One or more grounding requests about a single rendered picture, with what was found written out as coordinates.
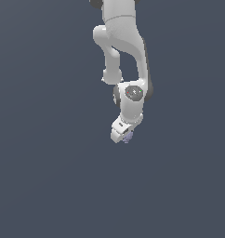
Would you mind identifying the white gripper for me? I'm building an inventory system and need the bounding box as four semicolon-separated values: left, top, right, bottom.
110;114;137;144

